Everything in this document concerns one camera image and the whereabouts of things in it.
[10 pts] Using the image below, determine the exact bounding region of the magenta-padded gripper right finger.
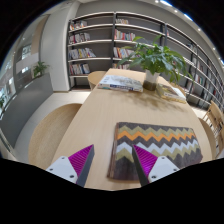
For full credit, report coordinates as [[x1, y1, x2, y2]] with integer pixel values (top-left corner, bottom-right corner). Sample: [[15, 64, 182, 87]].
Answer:
[[132, 145, 181, 187]]

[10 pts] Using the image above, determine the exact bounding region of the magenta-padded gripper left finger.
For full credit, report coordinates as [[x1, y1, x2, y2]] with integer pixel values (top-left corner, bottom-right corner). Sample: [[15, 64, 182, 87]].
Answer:
[[45, 144, 95, 188]]

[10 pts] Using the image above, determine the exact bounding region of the zigzag striped brown towel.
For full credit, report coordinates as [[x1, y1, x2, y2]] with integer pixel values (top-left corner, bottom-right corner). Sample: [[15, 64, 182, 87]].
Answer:
[[107, 121, 204, 181]]

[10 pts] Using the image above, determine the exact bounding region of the round-backed wooden chair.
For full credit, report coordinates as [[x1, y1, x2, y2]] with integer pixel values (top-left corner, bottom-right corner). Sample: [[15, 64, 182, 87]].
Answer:
[[87, 70, 108, 90], [28, 103, 83, 169], [199, 117, 218, 161]]

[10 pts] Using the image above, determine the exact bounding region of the slatted wooden chair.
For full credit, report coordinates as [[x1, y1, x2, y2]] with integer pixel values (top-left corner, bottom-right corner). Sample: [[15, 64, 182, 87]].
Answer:
[[203, 109, 224, 158]]

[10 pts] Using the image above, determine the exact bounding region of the yellow covered book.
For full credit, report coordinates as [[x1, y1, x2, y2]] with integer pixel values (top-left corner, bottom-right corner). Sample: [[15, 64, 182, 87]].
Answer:
[[155, 82, 188, 104]]

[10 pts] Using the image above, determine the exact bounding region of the white and blue book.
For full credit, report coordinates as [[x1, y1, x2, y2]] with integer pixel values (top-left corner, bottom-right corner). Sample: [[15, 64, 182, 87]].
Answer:
[[96, 74, 144, 93]]

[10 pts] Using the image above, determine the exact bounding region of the small background green plant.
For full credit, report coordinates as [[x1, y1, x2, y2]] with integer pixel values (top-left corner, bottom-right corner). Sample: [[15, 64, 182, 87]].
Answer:
[[32, 60, 51, 79]]

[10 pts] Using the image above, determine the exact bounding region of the green potted plant white pot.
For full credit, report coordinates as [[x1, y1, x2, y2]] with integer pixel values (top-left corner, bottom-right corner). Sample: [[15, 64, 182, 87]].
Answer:
[[117, 34, 194, 92]]

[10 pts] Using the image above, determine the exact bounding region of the grey bookshelf unit with books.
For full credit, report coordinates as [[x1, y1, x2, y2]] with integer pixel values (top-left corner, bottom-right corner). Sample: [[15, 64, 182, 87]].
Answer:
[[66, 11, 224, 111]]

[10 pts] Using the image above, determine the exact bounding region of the group of ceiling lights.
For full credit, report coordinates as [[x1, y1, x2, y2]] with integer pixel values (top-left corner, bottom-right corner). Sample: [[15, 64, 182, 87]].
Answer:
[[154, 0, 224, 66]]

